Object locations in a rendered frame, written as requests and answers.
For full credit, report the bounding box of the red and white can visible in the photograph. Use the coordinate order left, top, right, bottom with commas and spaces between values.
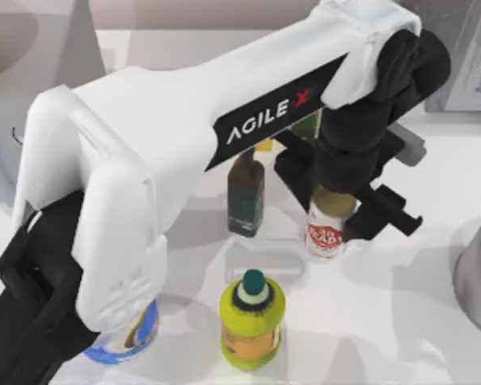
304, 187, 361, 262

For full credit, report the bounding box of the dark green brown bottle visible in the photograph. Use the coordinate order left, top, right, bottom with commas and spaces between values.
225, 153, 266, 238

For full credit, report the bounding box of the yellow bottle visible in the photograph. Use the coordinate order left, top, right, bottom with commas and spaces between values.
253, 137, 286, 154

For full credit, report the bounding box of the grey and black pot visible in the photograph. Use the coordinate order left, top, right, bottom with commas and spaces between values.
451, 211, 481, 334

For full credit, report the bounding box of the yellow-green bottle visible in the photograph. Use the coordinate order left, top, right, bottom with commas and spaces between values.
217, 269, 287, 370

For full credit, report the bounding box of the grey cabinet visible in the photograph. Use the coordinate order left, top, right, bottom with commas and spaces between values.
423, 0, 481, 115

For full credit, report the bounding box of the blue and white bottle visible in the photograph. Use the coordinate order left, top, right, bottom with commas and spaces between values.
83, 298, 162, 367

